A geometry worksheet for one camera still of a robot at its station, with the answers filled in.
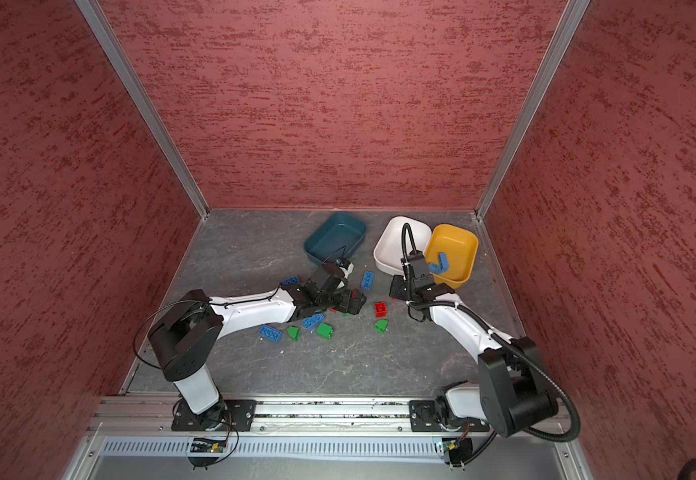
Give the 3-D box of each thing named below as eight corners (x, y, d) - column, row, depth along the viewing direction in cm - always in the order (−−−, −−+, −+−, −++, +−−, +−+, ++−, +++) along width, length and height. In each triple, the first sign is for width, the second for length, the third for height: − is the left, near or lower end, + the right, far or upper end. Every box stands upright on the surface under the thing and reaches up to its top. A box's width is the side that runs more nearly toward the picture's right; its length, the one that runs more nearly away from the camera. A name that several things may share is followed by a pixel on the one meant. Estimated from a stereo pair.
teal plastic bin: (299, 260, 108) (296, 251, 103) (335, 215, 123) (335, 205, 119) (339, 279, 103) (338, 271, 98) (372, 229, 118) (373, 220, 113)
